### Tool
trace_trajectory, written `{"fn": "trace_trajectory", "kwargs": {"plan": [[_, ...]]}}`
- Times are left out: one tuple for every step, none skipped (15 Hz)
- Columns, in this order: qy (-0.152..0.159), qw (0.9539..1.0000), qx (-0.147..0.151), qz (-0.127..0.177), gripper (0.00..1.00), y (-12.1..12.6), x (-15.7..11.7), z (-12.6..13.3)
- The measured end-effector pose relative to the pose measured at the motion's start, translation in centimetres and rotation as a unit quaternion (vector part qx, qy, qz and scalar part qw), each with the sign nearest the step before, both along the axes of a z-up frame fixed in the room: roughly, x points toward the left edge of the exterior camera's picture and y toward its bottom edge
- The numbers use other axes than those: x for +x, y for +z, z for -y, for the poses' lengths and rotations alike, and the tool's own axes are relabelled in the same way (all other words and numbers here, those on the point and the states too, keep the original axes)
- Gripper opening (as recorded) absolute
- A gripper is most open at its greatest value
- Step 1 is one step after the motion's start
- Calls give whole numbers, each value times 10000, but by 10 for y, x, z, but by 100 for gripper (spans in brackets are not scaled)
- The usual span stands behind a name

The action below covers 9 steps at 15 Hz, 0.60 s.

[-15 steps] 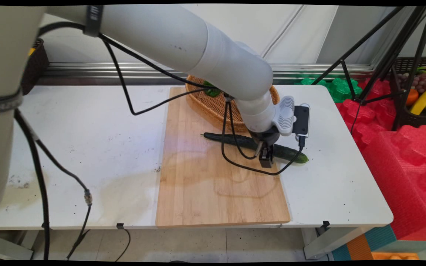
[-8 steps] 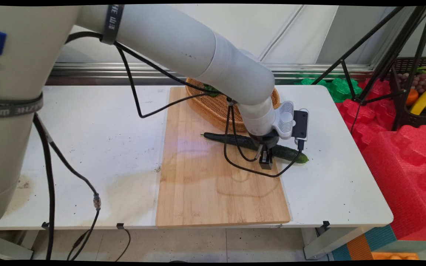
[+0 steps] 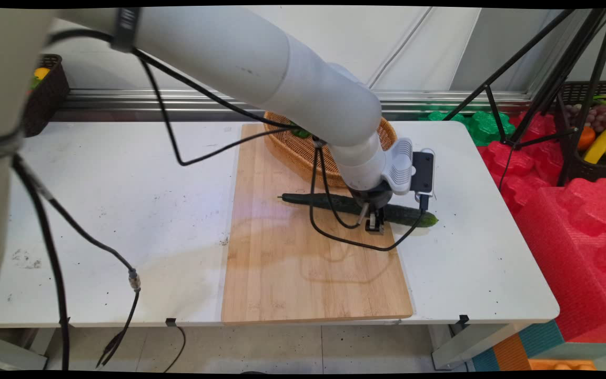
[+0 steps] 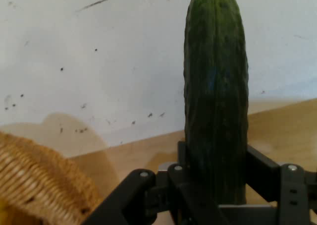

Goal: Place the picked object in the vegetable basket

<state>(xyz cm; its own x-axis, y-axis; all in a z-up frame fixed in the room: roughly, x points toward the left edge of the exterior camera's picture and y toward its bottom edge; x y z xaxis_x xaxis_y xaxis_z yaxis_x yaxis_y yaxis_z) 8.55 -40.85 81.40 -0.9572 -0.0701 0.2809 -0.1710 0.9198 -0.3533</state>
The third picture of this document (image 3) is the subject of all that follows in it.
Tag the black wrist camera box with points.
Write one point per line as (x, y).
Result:
(422, 171)

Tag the purple toy grapes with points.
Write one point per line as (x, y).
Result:
(602, 117)

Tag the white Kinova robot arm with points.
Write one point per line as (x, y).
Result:
(229, 52)

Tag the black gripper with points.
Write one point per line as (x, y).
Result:
(372, 193)

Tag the bamboo cutting board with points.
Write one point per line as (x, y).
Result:
(308, 273)

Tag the yellow toy lemon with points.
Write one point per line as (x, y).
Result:
(41, 73)

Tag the orange toy fruit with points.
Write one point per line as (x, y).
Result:
(586, 138)

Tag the black tripod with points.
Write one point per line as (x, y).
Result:
(555, 79)

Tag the white ribbed camera mount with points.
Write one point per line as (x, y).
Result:
(400, 166)

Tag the white table leg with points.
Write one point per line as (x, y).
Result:
(466, 345)

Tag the dark brown woven basket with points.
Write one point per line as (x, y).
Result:
(48, 97)

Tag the green toy bell pepper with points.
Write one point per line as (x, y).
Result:
(301, 132)

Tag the large red foam mat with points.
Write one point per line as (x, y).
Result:
(571, 247)

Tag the small red foam mat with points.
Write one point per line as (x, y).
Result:
(518, 163)

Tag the aluminium wall rail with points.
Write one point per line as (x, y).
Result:
(177, 102)

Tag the green foam mat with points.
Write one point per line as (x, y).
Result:
(484, 129)

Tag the teal and orange foam mat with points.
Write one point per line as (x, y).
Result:
(513, 350)

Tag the black plastic fruit basket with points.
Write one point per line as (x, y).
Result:
(579, 168)

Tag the long dark green cucumber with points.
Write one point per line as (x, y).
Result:
(324, 202)

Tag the woven wicker basket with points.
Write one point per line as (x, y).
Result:
(292, 152)

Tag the yellow toy banana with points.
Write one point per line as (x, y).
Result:
(600, 143)

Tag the black table edge clip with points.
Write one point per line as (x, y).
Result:
(171, 321)
(463, 319)
(64, 321)

